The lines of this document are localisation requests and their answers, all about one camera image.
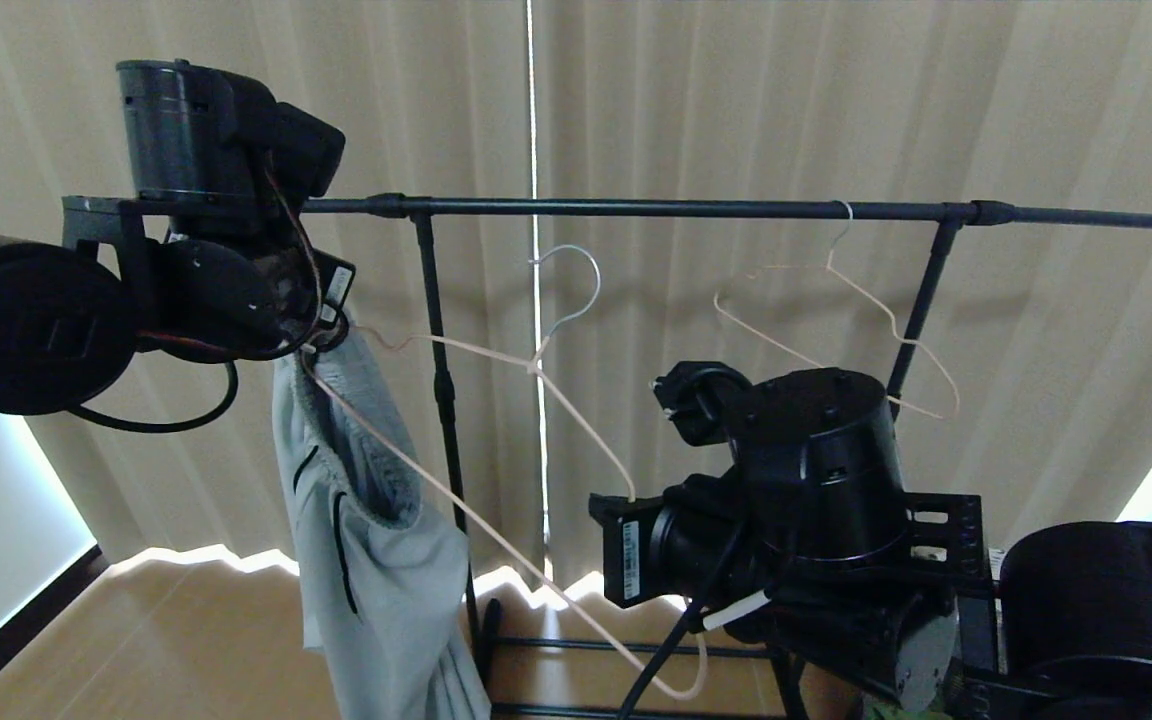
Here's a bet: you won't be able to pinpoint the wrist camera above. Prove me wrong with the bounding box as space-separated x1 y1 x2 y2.
652 360 757 449
231 72 347 206

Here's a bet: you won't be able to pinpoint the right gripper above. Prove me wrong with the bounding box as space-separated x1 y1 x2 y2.
589 478 959 709

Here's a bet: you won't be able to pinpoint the pale grey shorts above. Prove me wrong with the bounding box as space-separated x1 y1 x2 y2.
271 325 492 720

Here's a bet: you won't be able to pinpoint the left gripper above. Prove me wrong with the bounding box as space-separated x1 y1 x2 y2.
148 238 357 363

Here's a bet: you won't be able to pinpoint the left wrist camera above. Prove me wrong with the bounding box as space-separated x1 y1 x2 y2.
231 72 347 206

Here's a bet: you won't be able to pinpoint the green garment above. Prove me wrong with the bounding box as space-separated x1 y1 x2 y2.
861 700 949 720

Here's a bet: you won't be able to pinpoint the black clothes rack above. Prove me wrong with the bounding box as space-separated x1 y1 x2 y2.
301 192 1152 720

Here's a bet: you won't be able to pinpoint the pink clothes hanger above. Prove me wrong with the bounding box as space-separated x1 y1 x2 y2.
714 203 962 421
298 243 712 701

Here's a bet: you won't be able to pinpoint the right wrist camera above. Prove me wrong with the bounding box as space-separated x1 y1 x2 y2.
652 360 757 449

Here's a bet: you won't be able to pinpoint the beige curtain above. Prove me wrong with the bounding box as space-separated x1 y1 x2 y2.
0 0 1152 611

